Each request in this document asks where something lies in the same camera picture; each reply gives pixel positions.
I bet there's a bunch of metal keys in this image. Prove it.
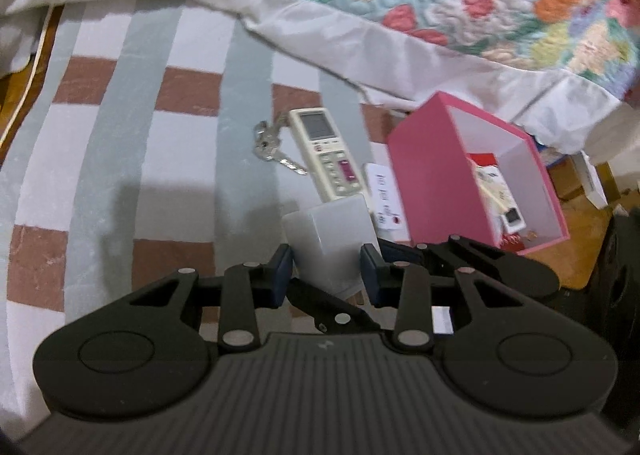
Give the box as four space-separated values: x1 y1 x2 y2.
253 120 308 176

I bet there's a white remote in box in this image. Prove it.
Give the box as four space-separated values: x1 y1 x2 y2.
467 152 538 253

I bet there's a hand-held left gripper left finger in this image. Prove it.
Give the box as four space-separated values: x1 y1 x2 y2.
129 245 296 353

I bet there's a flat white box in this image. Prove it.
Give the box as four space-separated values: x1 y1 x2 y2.
570 152 608 208

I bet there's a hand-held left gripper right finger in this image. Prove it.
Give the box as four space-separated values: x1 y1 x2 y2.
360 244 521 353

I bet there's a white remote with red button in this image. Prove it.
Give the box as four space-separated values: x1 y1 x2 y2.
364 162 408 242

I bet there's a pink cardboard box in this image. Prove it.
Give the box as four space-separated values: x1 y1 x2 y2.
386 91 571 256

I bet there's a cream remote with pink button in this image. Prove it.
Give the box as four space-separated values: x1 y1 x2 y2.
288 108 373 202

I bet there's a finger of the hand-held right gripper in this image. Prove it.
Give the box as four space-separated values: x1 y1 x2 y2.
287 277 382 334
380 234 512 284

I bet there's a checked grey and brown blanket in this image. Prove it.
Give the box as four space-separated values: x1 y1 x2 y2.
0 0 416 436

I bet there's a white charger plug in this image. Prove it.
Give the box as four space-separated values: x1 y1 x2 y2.
281 194 378 303

